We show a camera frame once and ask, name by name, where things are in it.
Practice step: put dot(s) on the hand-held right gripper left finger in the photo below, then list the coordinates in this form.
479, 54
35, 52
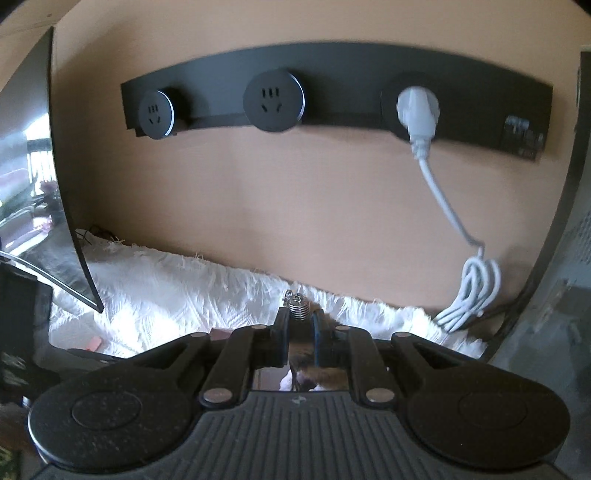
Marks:
282, 334

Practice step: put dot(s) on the small round black socket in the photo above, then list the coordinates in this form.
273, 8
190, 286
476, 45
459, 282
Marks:
154, 113

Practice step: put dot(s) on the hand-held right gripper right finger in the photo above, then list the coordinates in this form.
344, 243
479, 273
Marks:
317, 337

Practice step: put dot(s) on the dark object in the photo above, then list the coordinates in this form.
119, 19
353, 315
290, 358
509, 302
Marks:
23, 323

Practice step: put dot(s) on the white textured table cloth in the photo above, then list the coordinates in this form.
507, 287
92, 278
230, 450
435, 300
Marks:
184, 295

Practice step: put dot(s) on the dark-framed grey panel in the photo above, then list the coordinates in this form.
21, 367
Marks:
554, 323

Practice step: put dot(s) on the large round black socket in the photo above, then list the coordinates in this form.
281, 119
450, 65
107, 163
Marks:
273, 99

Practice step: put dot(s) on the round black socket with plug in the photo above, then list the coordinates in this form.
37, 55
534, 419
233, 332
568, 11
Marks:
388, 115

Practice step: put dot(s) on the black computer monitor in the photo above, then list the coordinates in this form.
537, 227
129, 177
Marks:
41, 184

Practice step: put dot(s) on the black power socket track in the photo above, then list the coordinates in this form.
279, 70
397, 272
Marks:
351, 69

